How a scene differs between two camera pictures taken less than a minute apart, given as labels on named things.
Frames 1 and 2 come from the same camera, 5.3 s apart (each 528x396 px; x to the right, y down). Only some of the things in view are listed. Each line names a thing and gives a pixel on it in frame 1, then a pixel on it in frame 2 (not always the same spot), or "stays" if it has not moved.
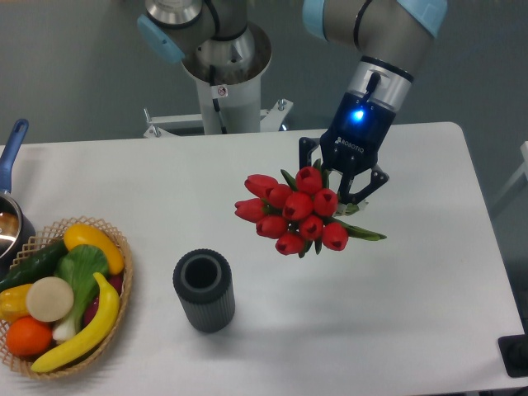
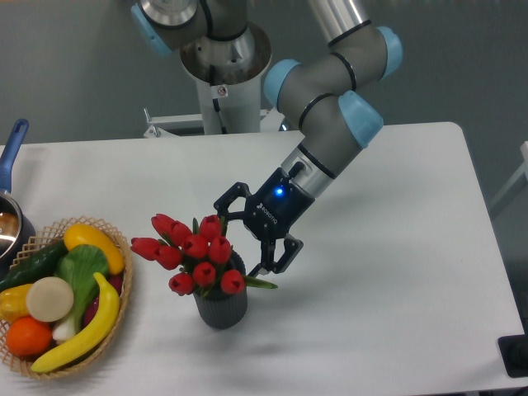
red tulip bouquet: [300, 214] to [197, 258]
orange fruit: [28, 337] stays
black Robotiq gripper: [355, 139] to [271, 210]
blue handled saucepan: [17, 236] stays
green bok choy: [78, 266] stays
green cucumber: [42, 263] stays
